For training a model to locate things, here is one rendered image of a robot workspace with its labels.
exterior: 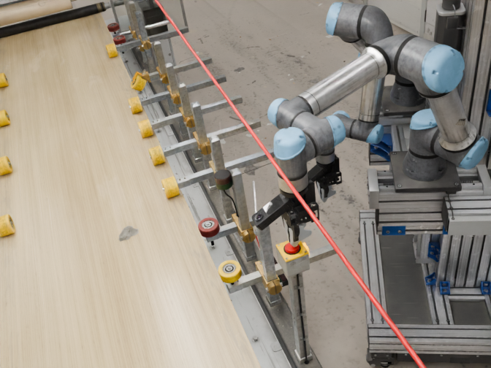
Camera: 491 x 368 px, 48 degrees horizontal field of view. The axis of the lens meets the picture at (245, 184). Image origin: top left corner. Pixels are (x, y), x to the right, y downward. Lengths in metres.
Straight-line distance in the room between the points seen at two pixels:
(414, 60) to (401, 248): 1.54
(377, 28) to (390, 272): 1.30
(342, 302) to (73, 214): 1.43
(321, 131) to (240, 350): 0.74
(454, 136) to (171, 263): 1.04
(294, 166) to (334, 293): 1.75
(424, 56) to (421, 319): 1.43
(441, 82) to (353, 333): 1.61
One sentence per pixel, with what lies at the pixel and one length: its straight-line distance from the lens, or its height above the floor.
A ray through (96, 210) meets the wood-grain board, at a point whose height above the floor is 0.90.
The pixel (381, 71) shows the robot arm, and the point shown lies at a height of 1.56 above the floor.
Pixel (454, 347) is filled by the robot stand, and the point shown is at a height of 0.19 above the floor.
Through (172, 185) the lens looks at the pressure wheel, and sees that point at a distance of 2.24.
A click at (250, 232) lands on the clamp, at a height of 0.87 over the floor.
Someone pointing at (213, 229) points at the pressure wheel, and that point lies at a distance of 2.09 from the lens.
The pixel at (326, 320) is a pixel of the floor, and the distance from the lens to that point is 2.89.
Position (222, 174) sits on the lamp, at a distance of 1.94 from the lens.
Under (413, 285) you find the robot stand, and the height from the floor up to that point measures 0.21.
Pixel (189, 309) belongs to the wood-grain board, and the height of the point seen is 0.90.
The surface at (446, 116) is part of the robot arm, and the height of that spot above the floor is 1.40.
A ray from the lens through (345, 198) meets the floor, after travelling 3.52.
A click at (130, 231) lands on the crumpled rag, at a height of 0.91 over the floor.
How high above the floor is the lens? 2.32
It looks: 39 degrees down
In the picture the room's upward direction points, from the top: 9 degrees counter-clockwise
